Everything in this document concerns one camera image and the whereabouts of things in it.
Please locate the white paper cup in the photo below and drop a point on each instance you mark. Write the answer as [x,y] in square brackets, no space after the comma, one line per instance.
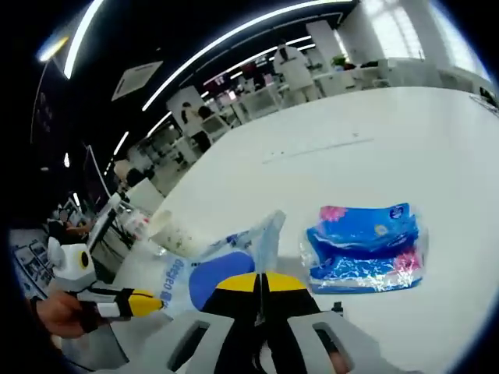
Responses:
[175,235]

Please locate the long ceiling light strip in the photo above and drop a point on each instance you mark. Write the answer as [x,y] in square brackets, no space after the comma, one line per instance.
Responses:
[234,35]

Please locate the clear plastic bag blue print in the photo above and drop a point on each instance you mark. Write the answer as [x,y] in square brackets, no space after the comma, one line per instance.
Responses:
[218,272]

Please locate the white table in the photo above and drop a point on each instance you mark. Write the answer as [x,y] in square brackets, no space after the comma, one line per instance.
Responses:
[390,163]

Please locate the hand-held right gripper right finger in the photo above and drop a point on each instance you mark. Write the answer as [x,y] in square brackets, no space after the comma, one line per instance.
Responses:
[288,311]

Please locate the white mesh office chair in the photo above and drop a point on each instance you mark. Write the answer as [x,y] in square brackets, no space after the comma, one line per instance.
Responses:
[214,125]

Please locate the ceiling air vent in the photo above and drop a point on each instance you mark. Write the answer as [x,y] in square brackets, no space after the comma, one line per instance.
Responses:
[136,80]

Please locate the blue tissue pack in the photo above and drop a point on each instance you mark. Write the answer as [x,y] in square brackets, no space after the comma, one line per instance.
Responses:
[351,241]

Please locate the black device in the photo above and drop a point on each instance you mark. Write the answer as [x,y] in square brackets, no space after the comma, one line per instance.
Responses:
[488,96]

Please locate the window with blinds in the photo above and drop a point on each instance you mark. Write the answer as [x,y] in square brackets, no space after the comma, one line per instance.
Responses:
[397,27]

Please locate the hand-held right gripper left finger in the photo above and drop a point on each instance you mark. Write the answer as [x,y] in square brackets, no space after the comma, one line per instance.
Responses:
[234,311]

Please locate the green potted plant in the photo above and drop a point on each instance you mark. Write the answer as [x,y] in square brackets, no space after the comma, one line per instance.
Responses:
[339,62]

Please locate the white side desk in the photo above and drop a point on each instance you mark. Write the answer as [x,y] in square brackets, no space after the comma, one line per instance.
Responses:
[146,196]

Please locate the picture display board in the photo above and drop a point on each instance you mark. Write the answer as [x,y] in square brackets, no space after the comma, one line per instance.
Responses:
[33,269]

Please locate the dark display screen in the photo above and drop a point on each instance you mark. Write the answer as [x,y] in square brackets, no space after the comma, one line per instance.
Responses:
[95,183]

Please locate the person's left hand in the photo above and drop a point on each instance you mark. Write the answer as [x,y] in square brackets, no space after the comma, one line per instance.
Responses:
[62,315]

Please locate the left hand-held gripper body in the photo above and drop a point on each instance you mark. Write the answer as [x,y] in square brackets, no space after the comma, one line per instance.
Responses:
[72,265]

